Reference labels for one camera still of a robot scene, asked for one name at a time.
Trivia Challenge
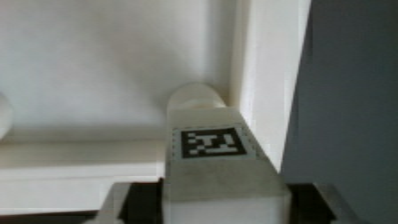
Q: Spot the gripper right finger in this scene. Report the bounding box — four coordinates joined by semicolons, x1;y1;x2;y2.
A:
288;183;368;224

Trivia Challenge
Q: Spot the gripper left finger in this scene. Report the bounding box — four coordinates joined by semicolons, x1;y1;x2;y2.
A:
94;182;163;224

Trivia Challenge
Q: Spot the white table leg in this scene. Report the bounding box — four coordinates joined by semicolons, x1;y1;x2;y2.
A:
154;106;293;224

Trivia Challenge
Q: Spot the white square table top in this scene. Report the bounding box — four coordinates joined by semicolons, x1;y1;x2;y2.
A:
0;0;313;215

